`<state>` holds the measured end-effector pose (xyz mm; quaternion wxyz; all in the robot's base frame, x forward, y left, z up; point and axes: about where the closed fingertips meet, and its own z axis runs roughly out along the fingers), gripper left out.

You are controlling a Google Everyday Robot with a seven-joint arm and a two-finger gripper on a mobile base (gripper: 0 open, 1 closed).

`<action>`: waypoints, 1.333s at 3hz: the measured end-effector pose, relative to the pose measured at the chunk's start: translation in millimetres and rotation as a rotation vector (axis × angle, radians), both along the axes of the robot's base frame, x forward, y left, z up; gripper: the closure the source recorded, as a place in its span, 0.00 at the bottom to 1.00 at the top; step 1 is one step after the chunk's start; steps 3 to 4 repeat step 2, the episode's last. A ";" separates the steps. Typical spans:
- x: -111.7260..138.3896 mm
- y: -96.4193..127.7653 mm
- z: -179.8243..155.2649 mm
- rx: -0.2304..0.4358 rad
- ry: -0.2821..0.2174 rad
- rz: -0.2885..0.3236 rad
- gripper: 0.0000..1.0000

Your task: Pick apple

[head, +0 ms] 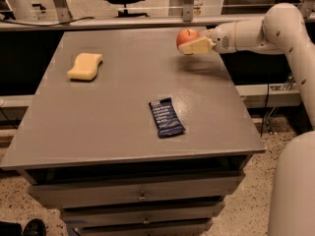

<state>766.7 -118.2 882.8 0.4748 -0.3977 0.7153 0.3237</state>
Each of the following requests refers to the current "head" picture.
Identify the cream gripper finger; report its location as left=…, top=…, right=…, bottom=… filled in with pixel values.
left=199, top=29, right=213, bottom=38
left=178, top=37, right=216, bottom=55

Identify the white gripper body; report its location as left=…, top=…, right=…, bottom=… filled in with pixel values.
left=211, top=23, right=236, bottom=54

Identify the red apple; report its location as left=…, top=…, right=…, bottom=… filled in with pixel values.
left=176, top=29, right=200, bottom=48

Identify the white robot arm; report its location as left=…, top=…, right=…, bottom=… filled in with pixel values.
left=176, top=3, right=315, bottom=236

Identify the grey metal railing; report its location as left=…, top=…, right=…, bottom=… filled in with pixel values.
left=0, top=14, right=264, bottom=31

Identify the dark blue snack bar wrapper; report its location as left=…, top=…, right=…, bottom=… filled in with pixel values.
left=149, top=97, right=186, bottom=139

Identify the grey drawer cabinet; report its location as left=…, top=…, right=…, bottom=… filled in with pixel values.
left=2, top=29, right=264, bottom=236

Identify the yellow sponge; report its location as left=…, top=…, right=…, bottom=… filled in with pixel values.
left=67, top=53, right=102, bottom=82

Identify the black shoe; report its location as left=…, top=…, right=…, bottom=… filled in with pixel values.
left=22, top=218, right=46, bottom=236

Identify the black hanging cable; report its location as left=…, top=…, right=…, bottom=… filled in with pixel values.
left=260, top=82, right=272, bottom=138

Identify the black cable on rail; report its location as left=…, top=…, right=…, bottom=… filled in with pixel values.
left=0, top=12, right=96, bottom=28

